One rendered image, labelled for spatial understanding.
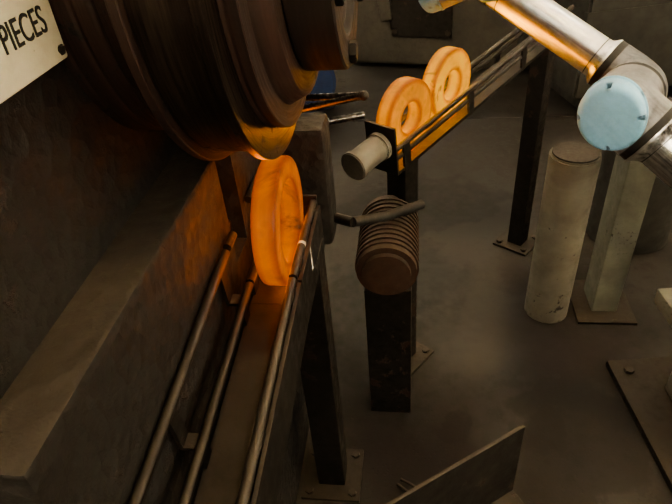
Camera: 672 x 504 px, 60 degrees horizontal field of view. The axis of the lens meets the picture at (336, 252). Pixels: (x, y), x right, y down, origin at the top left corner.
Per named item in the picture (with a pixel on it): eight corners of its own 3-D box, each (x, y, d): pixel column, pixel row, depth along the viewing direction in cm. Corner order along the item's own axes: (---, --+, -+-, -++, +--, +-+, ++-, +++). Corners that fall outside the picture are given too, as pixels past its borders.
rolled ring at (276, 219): (295, 132, 84) (273, 132, 84) (267, 200, 69) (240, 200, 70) (308, 236, 95) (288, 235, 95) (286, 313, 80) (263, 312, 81)
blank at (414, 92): (370, 96, 110) (384, 99, 108) (417, 63, 118) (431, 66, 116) (378, 164, 121) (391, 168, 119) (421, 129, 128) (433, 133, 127)
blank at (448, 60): (417, 63, 118) (431, 66, 116) (458, 34, 126) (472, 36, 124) (421, 129, 128) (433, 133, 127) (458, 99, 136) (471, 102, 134)
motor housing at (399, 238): (364, 421, 144) (351, 249, 112) (369, 355, 161) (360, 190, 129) (416, 423, 142) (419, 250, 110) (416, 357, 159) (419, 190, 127)
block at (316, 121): (278, 246, 110) (259, 130, 96) (285, 223, 116) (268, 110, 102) (334, 247, 109) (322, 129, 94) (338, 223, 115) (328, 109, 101)
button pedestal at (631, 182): (579, 330, 163) (630, 127, 126) (562, 276, 182) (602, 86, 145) (639, 331, 161) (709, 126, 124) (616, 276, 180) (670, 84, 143)
